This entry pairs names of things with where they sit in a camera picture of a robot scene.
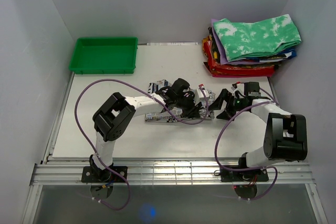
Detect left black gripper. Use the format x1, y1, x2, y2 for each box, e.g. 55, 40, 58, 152
175, 92, 202, 120

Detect yellow black folded trousers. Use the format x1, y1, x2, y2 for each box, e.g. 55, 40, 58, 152
202, 27, 221, 63

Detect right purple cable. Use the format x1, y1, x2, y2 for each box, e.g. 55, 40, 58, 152
214, 82, 280, 200

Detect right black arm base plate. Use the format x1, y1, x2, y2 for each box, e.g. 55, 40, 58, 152
219, 166, 269, 183

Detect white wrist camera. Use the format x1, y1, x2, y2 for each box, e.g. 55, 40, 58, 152
194, 84, 209, 104
231, 82, 245, 98

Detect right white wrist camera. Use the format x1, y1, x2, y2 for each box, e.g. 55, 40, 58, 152
231, 82, 245, 98

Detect blue folded trousers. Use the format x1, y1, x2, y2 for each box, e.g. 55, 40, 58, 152
274, 48, 297, 60

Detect newspaper print trousers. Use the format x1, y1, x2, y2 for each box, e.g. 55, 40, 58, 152
145, 79, 216, 123

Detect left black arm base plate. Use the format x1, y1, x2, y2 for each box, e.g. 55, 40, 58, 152
80, 166, 128, 184

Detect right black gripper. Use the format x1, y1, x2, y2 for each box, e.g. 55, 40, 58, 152
207, 88, 247, 121

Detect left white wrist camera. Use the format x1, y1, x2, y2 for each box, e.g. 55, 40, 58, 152
194, 84, 209, 104

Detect purple cable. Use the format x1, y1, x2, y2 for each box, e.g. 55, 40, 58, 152
214, 82, 280, 200
74, 78, 210, 210

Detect aluminium frame rail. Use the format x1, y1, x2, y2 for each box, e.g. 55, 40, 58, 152
30, 160, 315, 186

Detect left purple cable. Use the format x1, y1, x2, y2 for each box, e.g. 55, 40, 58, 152
74, 78, 210, 210

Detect red folded trousers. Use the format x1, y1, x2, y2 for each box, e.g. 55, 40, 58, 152
202, 40, 275, 78

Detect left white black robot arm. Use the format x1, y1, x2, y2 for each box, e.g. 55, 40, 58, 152
90, 78, 206, 182

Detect green plastic tray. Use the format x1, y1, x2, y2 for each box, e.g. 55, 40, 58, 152
69, 37, 138, 74

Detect green tie-dye folded trousers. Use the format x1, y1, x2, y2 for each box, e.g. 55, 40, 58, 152
213, 14, 302, 62

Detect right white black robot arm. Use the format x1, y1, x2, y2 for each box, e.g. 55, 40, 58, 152
211, 82, 308, 180

